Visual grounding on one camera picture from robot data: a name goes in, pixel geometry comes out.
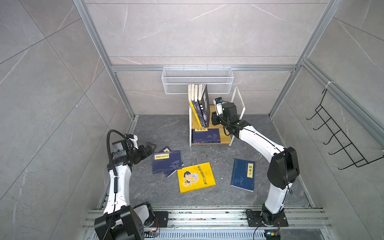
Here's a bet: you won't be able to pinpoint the blue book yellow label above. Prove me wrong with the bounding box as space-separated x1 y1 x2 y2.
231 158 256 192

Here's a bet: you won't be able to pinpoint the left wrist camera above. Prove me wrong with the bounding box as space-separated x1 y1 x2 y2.
125 134 138 150

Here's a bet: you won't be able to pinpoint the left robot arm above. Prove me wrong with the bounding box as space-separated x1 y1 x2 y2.
94 135 156 240

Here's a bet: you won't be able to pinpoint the black book white characters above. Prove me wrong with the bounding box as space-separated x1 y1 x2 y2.
199 84 210 128

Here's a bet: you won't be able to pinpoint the yellow cartoon book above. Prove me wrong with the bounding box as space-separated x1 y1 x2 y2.
177 162 216 193

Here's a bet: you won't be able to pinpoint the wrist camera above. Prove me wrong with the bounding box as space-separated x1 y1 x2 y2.
125 134 138 150
214 97 223 116

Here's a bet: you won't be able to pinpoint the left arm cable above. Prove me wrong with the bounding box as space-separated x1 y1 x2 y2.
106 129 130 178

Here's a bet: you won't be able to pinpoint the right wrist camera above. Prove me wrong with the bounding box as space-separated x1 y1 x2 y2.
214 97 223 116

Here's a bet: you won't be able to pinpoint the navy book yellow label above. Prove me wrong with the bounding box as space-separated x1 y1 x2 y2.
192 128 221 144

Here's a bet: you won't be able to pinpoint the white wire mesh basket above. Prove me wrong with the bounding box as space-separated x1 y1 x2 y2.
161 67 234 95

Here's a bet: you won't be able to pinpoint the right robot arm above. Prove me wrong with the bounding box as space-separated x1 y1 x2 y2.
211 97 300 226

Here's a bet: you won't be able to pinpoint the black wall hook rack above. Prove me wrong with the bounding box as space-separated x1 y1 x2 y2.
306 89 384 170

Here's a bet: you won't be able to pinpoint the wooden two-tier shelf rack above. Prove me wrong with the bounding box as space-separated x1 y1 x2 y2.
188 87 246 147

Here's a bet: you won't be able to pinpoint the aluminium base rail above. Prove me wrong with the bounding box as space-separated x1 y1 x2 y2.
80 206 334 240

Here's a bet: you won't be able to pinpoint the purple portrait book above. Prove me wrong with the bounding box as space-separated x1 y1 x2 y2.
194 84 207 128
191 84 206 128

